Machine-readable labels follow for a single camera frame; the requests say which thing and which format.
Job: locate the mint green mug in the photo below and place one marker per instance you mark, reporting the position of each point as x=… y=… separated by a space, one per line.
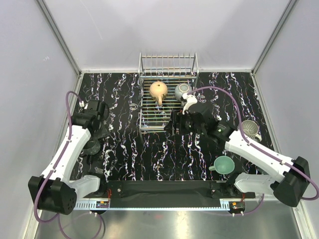
x=223 y=165

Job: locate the grey ribbed ceramic mug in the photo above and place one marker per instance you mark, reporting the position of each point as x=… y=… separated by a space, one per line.
x=251 y=129

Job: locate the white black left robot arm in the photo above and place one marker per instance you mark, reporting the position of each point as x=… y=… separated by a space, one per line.
x=53 y=191

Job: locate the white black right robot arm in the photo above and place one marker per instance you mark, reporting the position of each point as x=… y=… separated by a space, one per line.
x=285 y=178

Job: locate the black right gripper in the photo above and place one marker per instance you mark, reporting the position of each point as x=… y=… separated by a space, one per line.
x=177 y=117

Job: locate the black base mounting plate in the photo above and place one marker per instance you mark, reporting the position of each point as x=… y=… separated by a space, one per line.
x=213 y=189

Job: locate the tan round ceramic mug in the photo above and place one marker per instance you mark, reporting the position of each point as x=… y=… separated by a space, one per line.
x=158 y=91

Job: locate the aluminium slotted rail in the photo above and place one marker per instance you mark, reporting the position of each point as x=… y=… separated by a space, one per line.
x=151 y=205

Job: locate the grey speckled ceramic mug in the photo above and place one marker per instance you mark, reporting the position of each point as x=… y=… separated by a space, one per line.
x=182 y=89

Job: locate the dark green glass cup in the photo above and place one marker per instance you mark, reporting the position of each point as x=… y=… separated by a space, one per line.
x=92 y=147

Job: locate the silver wire dish rack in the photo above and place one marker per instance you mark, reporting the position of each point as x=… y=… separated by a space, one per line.
x=172 y=70

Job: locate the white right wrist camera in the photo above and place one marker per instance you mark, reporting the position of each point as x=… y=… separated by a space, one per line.
x=187 y=101

